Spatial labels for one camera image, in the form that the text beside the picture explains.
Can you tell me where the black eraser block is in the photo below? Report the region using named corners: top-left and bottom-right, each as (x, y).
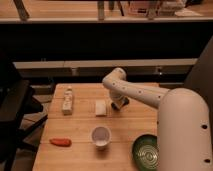
top-left (111, 98), bottom-right (129, 110)

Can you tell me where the white paper cup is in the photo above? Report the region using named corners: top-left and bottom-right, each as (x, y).
top-left (91, 126), bottom-right (111, 150)

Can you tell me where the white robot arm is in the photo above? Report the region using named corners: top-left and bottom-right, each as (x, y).
top-left (102, 68), bottom-right (213, 171)

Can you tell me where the green patterned bowl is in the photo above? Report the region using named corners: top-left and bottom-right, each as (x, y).
top-left (132, 134), bottom-right (158, 171)

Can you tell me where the black chair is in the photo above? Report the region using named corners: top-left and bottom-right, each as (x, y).
top-left (0, 59), bottom-right (47, 171)

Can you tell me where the white rectangular sponge block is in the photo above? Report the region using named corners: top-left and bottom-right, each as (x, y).
top-left (95, 100), bottom-right (107, 116)

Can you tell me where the white glue bottle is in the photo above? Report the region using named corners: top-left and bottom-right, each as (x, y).
top-left (62, 86), bottom-right (73, 115)

